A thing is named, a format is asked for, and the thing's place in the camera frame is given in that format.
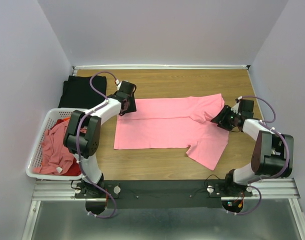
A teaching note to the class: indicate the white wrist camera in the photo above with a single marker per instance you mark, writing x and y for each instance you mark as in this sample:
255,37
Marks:
237,105
119,82

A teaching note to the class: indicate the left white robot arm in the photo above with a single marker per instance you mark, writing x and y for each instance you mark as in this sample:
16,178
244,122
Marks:
82,136

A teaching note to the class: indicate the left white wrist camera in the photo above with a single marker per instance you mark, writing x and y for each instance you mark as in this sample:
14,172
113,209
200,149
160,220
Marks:
119,82

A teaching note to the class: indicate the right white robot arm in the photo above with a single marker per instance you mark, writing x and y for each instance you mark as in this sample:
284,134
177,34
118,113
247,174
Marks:
272,156

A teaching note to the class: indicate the salmon t shirt in basket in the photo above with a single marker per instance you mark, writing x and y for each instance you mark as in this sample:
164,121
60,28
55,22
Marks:
48,165

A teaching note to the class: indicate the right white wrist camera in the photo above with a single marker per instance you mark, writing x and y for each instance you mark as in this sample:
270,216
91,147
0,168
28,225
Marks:
237,105

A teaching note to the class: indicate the pink t shirt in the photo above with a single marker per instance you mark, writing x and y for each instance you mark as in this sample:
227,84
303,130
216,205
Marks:
175,123

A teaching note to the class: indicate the aluminium frame rail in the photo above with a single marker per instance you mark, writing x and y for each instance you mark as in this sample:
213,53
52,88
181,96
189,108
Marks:
160,67

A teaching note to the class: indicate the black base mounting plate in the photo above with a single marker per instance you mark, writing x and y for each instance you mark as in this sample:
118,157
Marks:
162,194

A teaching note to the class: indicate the folded black t shirt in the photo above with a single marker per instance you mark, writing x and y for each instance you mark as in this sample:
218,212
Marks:
77,93

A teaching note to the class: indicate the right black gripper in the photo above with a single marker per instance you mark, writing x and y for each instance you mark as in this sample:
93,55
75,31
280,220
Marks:
225,110

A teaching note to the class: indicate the white plastic laundry basket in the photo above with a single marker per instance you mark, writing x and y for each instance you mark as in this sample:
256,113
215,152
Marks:
36,156

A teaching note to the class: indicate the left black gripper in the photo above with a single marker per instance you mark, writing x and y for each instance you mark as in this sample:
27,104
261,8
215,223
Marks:
132,107

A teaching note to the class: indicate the red t shirt in basket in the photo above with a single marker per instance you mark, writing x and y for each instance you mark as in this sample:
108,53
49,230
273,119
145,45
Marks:
65,162

